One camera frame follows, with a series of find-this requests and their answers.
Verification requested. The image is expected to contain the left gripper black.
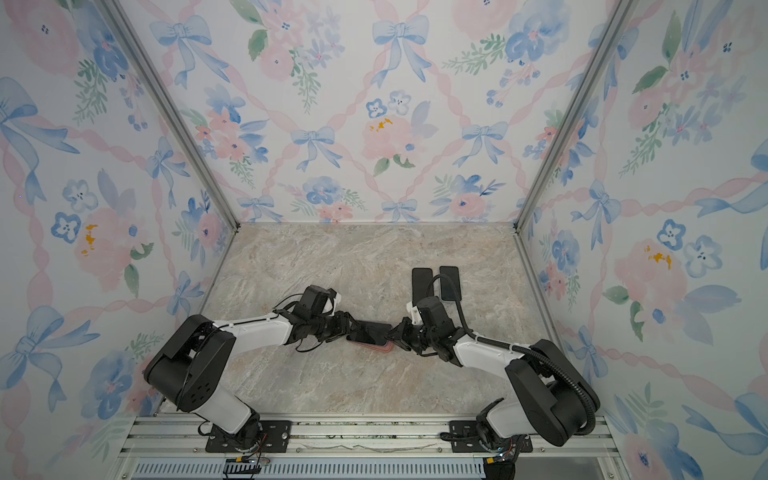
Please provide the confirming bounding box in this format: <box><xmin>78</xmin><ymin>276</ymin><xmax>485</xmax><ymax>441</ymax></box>
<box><xmin>311</xmin><ymin>311</ymin><xmax>363</xmax><ymax>343</ymax></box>

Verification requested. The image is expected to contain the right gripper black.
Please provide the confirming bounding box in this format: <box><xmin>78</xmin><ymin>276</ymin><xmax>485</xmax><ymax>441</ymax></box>
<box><xmin>384</xmin><ymin>319</ymin><xmax>439</xmax><ymax>356</ymax></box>

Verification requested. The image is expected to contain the black smartphone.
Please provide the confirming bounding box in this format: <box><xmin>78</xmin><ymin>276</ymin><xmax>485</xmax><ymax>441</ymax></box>
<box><xmin>439</xmin><ymin>266</ymin><xmax>462</xmax><ymax>301</ymax></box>
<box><xmin>346</xmin><ymin>321</ymin><xmax>392</xmax><ymax>347</ymax></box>

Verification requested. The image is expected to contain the black phone case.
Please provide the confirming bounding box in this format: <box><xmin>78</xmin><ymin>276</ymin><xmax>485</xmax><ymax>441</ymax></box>
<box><xmin>411</xmin><ymin>267</ymin><xmax>434</xmax><ymax>305</ymax></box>

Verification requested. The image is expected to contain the pink phone case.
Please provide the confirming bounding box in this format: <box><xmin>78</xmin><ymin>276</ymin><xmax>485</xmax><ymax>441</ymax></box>
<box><xmin>354</xmin><ymin>341</ymin><xmax>394</xmax><ymax>353</ymax></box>

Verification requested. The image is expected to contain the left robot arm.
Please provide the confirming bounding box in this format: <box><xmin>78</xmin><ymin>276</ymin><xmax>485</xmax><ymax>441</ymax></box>
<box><xmin>143</xmin><ymin>309</ymin><xmax>356</xmax><ymax>435</ymax></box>

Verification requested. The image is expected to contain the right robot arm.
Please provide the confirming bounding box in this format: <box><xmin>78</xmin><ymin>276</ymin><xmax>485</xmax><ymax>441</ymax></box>
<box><xmin>387</xmin><ymin>318</ymin><xmax>600</xmax><ymax>451</ymax></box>

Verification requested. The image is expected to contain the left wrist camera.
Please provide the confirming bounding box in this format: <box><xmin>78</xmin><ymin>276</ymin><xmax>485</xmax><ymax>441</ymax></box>
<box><xmin>293</xmin><ymin>285</ymin><xmax>339</xmax><ymax>319</ymax></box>

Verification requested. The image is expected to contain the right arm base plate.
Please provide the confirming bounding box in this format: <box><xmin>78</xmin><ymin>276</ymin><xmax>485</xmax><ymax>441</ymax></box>
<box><xmin>439</xmin><ymin>420</ymin><xmax>533</xmax><ymax>455</ymax></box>

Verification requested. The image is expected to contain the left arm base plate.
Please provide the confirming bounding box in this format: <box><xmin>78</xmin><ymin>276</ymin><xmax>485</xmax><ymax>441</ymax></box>
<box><xmin>205</xmin><ymin>420</ymin><xmax>293</xmax><ymax>454</ymax></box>

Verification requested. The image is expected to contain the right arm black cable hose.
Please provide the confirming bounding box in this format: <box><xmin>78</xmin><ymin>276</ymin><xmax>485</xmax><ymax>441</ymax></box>
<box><xmin>431</xmin><ymin>274</ymin><xmax>598</xmax><ymax>436</ymax></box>

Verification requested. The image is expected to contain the aluminium rail frame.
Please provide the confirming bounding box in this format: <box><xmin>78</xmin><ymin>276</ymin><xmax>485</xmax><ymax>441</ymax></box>
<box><xmin>108</xmin><ymin>413</ymin><xmax>629</xmax><ymax>479</ymax></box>

